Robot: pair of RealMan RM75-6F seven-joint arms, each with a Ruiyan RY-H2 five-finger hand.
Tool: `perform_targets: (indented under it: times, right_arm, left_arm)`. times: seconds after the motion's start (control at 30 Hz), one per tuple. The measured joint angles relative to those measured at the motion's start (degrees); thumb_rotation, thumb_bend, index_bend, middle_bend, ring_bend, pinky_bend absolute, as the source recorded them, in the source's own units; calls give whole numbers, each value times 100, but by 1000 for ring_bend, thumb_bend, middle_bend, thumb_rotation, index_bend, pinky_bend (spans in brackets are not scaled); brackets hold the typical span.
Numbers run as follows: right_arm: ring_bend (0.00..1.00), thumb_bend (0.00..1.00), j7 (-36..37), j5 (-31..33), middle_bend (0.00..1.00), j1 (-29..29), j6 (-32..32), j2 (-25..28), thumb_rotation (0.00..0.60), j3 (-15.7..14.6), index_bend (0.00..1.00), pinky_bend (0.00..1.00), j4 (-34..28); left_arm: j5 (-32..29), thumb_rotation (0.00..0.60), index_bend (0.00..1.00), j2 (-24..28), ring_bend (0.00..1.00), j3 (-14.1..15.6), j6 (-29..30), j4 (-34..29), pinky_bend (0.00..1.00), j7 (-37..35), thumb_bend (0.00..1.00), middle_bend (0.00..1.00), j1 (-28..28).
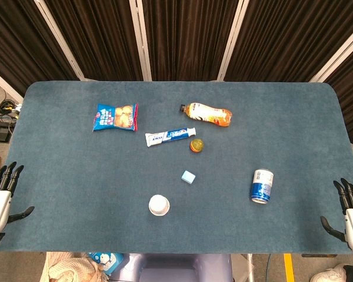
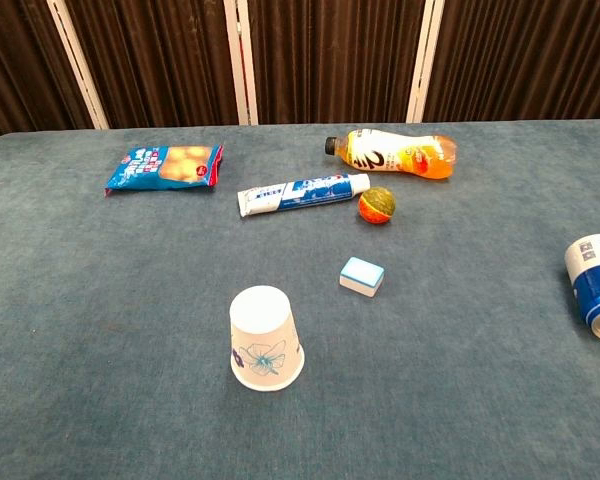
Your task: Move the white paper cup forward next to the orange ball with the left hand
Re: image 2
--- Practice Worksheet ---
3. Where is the orange drink bottle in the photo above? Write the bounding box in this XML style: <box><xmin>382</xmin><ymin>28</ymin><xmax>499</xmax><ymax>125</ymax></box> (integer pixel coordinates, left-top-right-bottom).
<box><xmin>324</xmin><ymin>128</ymin><xmax>458</xmax><ymax>181</ymax></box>

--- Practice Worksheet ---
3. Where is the small blue white block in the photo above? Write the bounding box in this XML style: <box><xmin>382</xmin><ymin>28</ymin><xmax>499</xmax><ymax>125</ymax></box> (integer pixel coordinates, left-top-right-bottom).
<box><xmin>339</xmin><ymin>256</ymin><xmax>386</xmax><ymax>298</ymax></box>

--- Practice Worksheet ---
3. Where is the orange green ball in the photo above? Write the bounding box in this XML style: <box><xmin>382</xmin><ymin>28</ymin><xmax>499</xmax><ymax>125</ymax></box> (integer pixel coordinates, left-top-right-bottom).
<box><xmin>358</xmin><ymin>186</ymin><xmax>397</xmax><ymax>224</ymax></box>

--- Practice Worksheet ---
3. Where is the dark brown pleated curtain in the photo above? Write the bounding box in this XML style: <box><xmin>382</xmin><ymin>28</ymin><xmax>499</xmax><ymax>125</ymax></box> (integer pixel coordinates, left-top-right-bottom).
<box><xmin>0</xmin><ymin>0</ymin><xmax>600</xmax><ymax>146</ymax></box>

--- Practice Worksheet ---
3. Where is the blue snack bag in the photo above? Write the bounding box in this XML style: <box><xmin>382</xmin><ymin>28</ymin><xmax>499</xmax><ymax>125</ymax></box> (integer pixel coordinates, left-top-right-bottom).
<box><xmin>103</xmin><ymin>144</ymin><xmax>225</xmax><ymax>198</ymax></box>

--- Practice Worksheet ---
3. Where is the white partition frame post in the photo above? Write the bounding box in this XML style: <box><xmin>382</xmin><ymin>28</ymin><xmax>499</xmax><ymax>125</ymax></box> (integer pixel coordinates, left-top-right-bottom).
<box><xmin>223</xmin><ymin>0</ymin><xmax>259</xmax><ymax>126</ymax></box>
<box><xmin>405</xmin><ymin>0</ymin><xmax>449</xmax><ymax>124</ymax></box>
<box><xmin>46</xmin><ymin>0</ymin><xmax>111</xmax><ymax>131</ymax></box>

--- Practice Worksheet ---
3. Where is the blue white toothpaste tube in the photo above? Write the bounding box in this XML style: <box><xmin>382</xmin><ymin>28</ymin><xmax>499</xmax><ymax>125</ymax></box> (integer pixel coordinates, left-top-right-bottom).
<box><xmin>237</xmin><ymin>173</ymin><xmax>372</xmax><ymax>218</ymax></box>

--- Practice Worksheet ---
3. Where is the white paper cup flower print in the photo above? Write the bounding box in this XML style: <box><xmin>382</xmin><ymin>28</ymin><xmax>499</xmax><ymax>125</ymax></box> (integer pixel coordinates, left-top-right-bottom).
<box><xmin>229</xmin><ymin>285</ymin><xmax>306</xmax><ymax>392</ymax></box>

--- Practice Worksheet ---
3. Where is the blue white can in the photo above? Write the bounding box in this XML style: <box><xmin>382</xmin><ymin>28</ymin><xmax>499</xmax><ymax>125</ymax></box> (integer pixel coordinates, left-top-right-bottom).
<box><xmin>564</xmin><ymin>232</ymin><xmax>600</xmax><ymax>343</ymax></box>

